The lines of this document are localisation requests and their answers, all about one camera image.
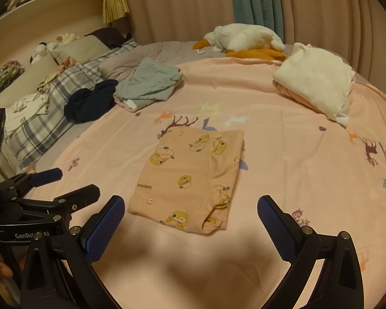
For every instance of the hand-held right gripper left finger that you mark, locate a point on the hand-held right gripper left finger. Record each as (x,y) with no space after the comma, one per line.
(104,228)

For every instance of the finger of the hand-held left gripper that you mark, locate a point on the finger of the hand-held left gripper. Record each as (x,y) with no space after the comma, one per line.
(46,176)
(80,194)

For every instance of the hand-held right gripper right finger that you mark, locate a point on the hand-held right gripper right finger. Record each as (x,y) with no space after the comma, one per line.
(273,228)

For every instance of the orange duck print shirt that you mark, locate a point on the orange duck print shirt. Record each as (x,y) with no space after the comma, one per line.
(180,167)

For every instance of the grey folded clothes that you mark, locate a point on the grey folded clothes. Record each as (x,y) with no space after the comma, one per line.
(148,77)

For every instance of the pink animal print bedsheet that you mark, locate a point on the pink animal print bedsheet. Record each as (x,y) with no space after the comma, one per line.
(292,167)

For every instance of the white printed garment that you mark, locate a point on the white printed garment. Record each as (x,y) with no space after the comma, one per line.
(29,104)

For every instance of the dark navy cloth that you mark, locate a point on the dark navy cloth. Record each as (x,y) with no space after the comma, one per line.
(87,103)

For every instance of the small floral cloth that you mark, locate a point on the small floral cloth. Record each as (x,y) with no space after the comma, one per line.
(48,83)

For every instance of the pink garment with white cuff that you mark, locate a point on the pink garment with white cuff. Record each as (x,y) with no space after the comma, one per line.
(125,103)

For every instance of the beige pillow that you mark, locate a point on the beige pillow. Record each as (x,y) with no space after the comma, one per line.
(29,74)
(80,46)

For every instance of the multicoloured knitted bag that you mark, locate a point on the multicoloured knitted bag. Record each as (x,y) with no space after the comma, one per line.
(6,79)

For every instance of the black and white plush toy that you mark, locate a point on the black and white plush toy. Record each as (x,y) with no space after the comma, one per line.
(38,53)

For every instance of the pink folded garment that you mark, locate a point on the pink folded garment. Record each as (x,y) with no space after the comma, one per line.
(292,96)

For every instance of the dark brown pillow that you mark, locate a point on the dark brown pillow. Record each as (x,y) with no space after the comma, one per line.
(107,37)

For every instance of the white folded fleece garment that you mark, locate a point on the white folded fleece garment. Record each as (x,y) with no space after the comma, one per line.
(312,74)

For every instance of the yellow fringed hanging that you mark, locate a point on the yellow fringed hanging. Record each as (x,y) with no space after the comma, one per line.
(115,4)

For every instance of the white goose plush toy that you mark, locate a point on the white goose plush toy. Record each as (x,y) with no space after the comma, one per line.
(244,37)

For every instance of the pink curtain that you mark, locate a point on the pink curtain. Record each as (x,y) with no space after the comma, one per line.
(180,6)

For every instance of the teal curtain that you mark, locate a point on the teal curtain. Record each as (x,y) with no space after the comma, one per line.
(254,0)

